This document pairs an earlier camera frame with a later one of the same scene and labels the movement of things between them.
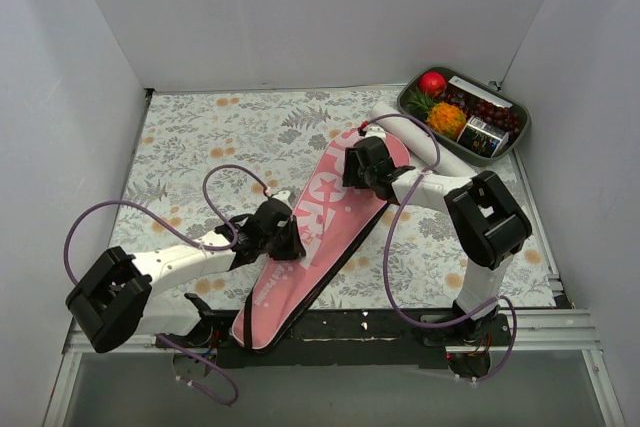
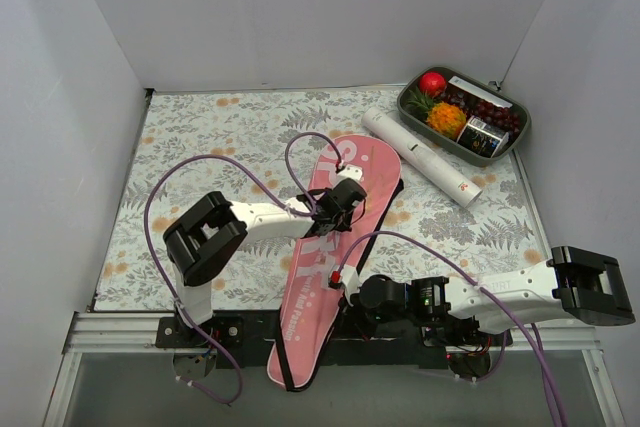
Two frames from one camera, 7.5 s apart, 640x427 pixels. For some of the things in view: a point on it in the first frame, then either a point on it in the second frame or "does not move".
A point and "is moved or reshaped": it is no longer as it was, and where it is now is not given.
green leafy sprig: [419, 102] does not move
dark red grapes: [504, 118] does not move
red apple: [432, 83] does not move
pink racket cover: [332, 218] is moved or reshaped
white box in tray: [480, 92] does not move
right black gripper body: [357, 167] → [353, 304]
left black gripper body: [288, 240] → [330, 217]
